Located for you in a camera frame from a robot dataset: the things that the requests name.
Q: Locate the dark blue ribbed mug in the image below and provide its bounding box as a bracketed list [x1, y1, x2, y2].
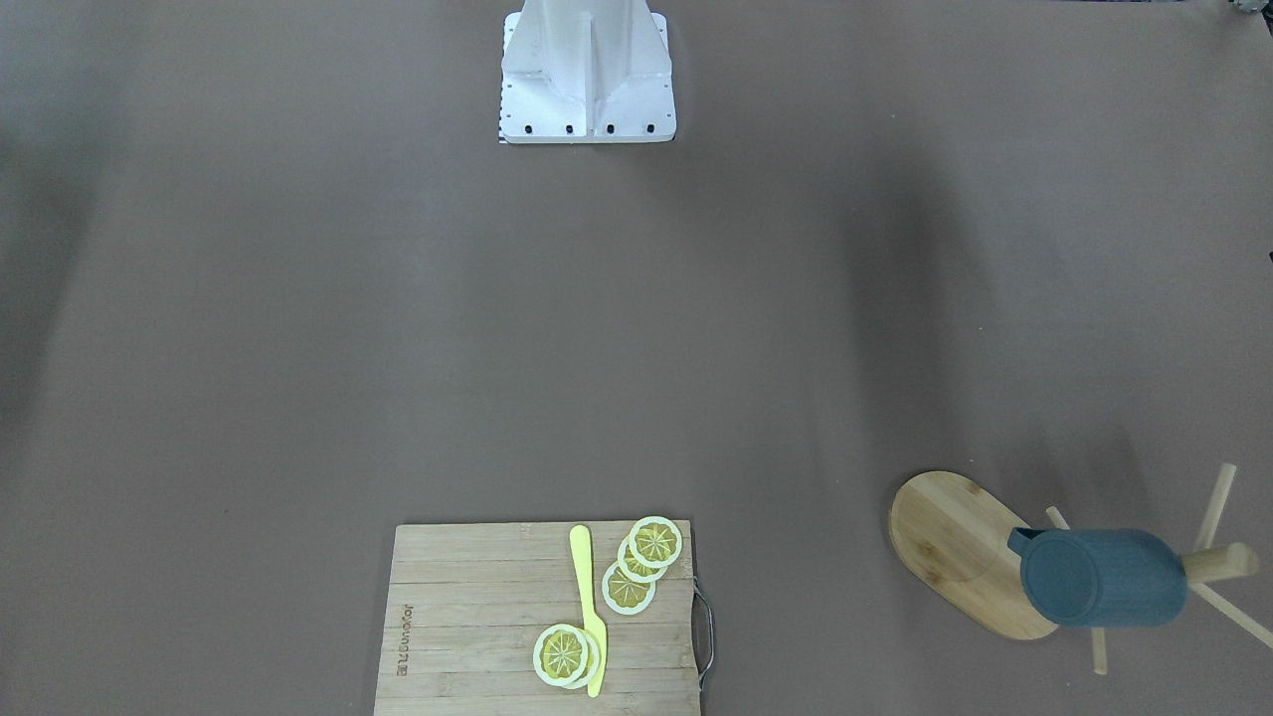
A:
[1006, 527, 1189, 628]

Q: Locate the wooden mug rack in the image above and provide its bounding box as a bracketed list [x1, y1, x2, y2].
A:
[887, 462, 1270, 675]

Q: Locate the lemon slice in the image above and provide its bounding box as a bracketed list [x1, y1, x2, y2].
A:
[617, 538, 668, 584]
[565, 629, 602, 691]
[602, 562, 656, 617]
[628, 515, 685, 569]
[532, 623, 586, 689]

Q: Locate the yellow plastic knife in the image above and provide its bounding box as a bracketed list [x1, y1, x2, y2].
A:
[569, 524, 608, 698]

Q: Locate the bamboo cutting board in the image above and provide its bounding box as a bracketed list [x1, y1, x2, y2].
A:
[373, 519, 713, 715]

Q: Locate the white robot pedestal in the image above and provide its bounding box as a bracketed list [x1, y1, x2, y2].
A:
[496, 1, 677, 145]

